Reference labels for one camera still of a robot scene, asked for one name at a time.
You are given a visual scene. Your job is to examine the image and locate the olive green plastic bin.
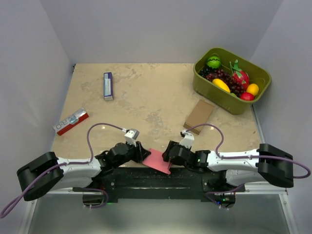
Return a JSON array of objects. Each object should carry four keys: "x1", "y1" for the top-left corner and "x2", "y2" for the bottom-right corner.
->
[{"x1": 193, "y1": 48, "x2": 271, "y2": 115}]

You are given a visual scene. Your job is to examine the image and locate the aluminium frame rail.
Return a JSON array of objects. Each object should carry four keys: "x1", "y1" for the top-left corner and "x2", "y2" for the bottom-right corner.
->
[{"x1": 30, "y1": 107, "x2": 290, "y2": 203}]

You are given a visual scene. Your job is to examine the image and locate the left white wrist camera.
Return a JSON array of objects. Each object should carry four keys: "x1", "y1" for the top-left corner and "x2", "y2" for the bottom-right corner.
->
[{"x1": 124, "y1": 129, "x2": 139, "y2": 147}]

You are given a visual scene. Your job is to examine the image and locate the green toy watermelon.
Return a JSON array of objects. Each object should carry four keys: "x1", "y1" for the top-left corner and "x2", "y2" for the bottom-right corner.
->
[{"x1": 206, "y1": 56, "x2": 221, "y2": 69}]

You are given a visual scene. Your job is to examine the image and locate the brown cardboard box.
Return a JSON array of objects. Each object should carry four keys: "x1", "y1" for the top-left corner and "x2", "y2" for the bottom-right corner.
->
[{"x1": 183, "y1": 100, "x2": 215, "y2": 129}]

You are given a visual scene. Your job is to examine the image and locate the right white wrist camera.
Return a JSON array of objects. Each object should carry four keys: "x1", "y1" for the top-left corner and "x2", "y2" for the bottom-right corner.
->
[{"x1": 179, "y1": 130, "x2": 195, "y2": 150}]

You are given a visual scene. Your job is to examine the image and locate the purple toothpaste box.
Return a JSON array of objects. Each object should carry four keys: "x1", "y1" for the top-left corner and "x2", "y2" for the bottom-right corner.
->
[{"x1": 103, "y1": 72, "x2": 114, "y2": 101}]

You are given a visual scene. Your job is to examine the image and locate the yellow toy mango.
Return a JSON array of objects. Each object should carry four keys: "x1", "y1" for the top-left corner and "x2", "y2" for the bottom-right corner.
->
[{"x1": 212, "y1": 78, "x2": 231, "y2": 93}]

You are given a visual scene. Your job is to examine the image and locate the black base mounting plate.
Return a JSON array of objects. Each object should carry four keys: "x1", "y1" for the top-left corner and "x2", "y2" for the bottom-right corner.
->
[{"x1": 82, "y1": 167, "x2": 235, "y2": 206}]

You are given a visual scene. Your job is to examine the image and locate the red toy apple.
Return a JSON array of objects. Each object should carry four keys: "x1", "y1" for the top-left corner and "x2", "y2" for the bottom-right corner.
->
[{"x1": 240, "y1": 92, "x2": 254, "y2": 101}]

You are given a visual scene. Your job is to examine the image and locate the orange toy lemon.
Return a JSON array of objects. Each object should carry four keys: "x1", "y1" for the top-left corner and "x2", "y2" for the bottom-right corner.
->
[{"x1": 246, "y1": 83, "x2": 259, "y2": 97}]

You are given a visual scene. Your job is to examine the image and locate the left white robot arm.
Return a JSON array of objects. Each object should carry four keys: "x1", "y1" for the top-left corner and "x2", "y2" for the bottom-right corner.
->
[{"x1": 17, "y1": 141, "x2": 151, "y2": 201}]

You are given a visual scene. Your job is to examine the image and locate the pink paper box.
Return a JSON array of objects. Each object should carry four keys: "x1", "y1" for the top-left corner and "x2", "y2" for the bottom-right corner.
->
[{"x1": 142, "y1": 148, "x2": 171, "y2": 175}]

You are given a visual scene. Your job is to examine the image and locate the dark purple toy grapes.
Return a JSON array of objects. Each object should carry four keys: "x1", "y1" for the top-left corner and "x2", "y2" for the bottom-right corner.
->
[{"x1": 199, "y1": 67, "x2": 245, "y2": 98}]

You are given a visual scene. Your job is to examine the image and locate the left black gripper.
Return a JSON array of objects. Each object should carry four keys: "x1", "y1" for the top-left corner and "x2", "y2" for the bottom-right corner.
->
[{"x1": 113, "y1": 139, "x2": 150, "y2": 168}]

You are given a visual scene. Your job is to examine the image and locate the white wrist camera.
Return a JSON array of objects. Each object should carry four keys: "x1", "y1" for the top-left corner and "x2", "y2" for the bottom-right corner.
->
[
  {"x1": 179, "y1": 130, "x2": 195, "y2": 150},
  {"x1": 124, "y1": 129, "x2": 139, "y2": 147}
]

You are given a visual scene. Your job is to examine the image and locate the red white toothpaste box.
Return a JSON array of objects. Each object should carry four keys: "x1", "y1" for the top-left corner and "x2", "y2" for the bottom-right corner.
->
[{"x1": 53, "y1": 108, "x2": 89, "y2": 136}]

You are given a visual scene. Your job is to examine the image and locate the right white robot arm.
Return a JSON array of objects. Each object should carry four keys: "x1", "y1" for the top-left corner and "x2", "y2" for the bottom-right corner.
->
[{"x1": 162, "y1": 141, "x2": 294, "y2": 192}]

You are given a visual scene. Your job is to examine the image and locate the red toy dragon fruit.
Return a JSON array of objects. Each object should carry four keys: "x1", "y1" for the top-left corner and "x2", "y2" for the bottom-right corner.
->
[{"x1": 230, "y1": 59, "x2": 250, "y2": 91}]

